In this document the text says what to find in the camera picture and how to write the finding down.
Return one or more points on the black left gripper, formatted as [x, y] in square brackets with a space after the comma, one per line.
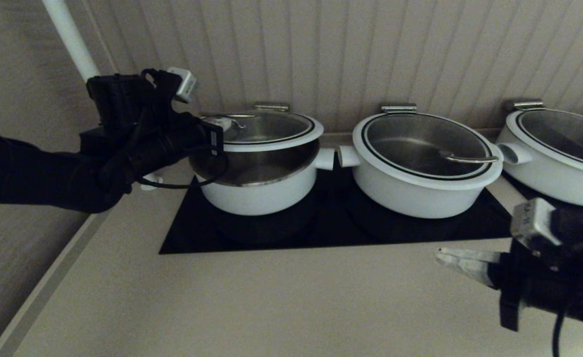
[182, 139]

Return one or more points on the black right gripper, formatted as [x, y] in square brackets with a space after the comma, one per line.
[534, 287]

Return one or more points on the glass lid with white rim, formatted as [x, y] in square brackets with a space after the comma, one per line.
[410, 144]
[271, 126]

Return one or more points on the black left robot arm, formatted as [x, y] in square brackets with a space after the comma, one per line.
[24, 168]

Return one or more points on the white cooking pot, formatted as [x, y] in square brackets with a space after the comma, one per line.
[257, 198]
[410, 201]
[544, 183]

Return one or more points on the right white pot with lid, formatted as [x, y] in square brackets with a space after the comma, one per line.
[564, 131]

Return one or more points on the white round pole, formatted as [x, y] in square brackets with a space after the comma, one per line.
[71, 34]

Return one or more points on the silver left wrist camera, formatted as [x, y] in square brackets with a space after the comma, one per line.
[185, 85]

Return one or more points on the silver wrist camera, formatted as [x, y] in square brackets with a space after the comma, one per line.
[534, 223]
[185, 85]

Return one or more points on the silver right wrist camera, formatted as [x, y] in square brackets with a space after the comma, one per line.
[534, 223]

